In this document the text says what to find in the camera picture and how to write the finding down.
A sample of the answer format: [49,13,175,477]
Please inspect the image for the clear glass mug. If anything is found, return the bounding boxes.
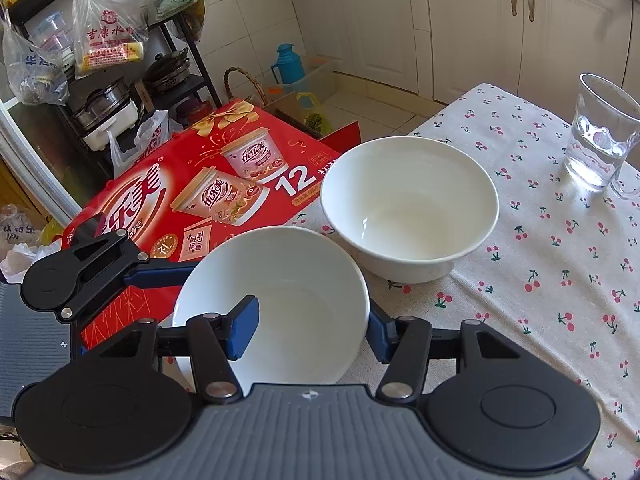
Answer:
[564,73,640,199]

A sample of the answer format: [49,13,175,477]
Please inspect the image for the white bowl with pink flowers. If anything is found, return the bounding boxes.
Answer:
[320,136,500,284]

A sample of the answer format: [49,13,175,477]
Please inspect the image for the red print plastic bags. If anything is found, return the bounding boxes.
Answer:
[0,202,67,283]

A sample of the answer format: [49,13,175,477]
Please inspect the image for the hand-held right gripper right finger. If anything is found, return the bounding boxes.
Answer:
[367,299,553,407]

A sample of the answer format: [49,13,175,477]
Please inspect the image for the small plain white bowl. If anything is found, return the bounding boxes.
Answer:
[171,226,371,392]

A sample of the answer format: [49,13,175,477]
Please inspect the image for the white plastic bag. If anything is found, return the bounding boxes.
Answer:
[107,110,171,179]

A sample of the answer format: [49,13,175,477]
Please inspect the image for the white kitchen cabinets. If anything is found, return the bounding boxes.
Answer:
[277,0,640,113]

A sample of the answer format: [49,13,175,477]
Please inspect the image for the wicker basket handle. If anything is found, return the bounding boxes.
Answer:
[223,66,269,107]

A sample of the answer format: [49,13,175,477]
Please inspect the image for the plastic bag with yellow packets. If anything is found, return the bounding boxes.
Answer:
[72,0,151,79]

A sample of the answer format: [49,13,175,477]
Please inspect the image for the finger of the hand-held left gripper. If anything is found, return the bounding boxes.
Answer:
[59,228,202,322]

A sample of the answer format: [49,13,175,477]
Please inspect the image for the white door frame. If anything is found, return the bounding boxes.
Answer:
[0,94,87,222]

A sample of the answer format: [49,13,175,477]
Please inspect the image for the white electric cooker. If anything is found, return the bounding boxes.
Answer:
[82,100,140,152]

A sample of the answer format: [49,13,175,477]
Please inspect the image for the teal thermos jug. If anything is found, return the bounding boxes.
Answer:
[276,43,306,86]

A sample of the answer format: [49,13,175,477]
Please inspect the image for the yellow plastic bottle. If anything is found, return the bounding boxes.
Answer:
[297,92,332,134]

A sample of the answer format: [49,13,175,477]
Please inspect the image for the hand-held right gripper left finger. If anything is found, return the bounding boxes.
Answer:
[64,294,261,406]

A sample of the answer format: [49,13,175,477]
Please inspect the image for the black pot with lid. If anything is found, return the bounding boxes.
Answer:
[142,47,192,92]

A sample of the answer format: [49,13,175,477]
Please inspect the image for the black metal rack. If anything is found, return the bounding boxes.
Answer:
[0,0,224,173]

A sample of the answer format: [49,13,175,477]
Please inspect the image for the red gift box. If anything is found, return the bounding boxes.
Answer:
[61,100,362,352]

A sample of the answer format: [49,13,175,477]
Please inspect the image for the steel pot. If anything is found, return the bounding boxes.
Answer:
[70,77,132,129]

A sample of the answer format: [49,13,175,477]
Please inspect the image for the cherry print tablecloth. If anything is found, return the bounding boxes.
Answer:
[165,83,640,480]

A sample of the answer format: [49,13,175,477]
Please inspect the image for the cardboard box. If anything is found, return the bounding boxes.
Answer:
[260,56,342,133]

